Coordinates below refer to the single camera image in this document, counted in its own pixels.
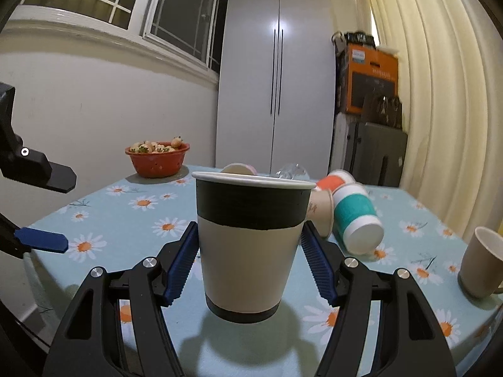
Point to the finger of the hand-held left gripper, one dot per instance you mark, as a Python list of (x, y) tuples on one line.
[(39, 165), (41, 239)]

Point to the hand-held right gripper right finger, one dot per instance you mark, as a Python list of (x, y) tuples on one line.
[(318, 267)]

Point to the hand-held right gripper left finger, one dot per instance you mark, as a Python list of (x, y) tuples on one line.
[(180, 267)]

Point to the black and white paper cup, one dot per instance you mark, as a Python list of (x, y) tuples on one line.
[(247, 263)]

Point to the brown paper cup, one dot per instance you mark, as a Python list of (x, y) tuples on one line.
[(320, 208)]

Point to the teal and white cup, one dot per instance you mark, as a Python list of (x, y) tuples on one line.
[(353, 212)]

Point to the orange and white cup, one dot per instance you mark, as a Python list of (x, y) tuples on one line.
[(334, 182)]

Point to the clear plastic cup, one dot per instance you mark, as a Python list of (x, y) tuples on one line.
[(292, 172)]

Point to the pink cup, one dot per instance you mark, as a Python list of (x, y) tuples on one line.
[(239, 169)]

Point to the blue daisy print tablecloth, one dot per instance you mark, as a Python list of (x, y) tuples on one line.
[(118, 212)]

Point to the red plastic colander bowl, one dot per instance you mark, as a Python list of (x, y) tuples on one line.
[(157, 163)]

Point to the pile of pale small fruits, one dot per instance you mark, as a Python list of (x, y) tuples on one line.
[(155, 147)]

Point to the dark grey folded case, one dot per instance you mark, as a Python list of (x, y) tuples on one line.
[(377, 153)]

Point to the beige mug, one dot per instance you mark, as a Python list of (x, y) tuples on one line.
[(479, 263)]

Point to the dark shopping bag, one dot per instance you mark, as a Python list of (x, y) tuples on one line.
[(383, 112)]

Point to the white wardrobe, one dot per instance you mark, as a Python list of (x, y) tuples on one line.
[(247, 86)]

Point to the orange and black cardboard box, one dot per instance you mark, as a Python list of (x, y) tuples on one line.
[(365, 74)]

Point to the cream curtain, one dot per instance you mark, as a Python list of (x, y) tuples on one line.
[(440, 106)]

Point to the white framed window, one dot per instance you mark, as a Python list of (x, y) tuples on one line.
[(177, 11)]

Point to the black items on box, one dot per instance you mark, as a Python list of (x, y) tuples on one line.
[(355, 39)]

